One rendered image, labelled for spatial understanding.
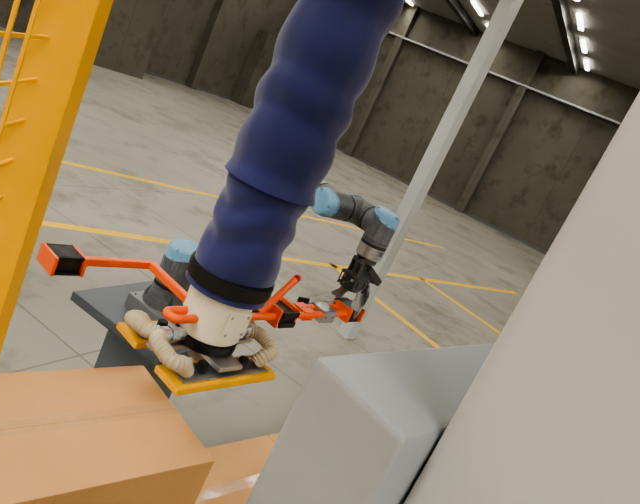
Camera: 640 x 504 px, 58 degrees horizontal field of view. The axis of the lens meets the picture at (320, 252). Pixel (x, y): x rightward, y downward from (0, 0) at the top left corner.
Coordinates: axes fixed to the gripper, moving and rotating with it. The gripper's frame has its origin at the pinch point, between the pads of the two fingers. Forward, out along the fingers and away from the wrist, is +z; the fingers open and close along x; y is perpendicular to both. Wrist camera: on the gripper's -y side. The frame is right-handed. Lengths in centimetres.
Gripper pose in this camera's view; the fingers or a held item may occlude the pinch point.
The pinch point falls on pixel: (345, 309)
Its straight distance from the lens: 200.1
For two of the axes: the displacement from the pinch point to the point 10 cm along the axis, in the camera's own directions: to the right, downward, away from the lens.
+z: -4.1, 8.8, 2.5
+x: 6.7, 4.7, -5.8
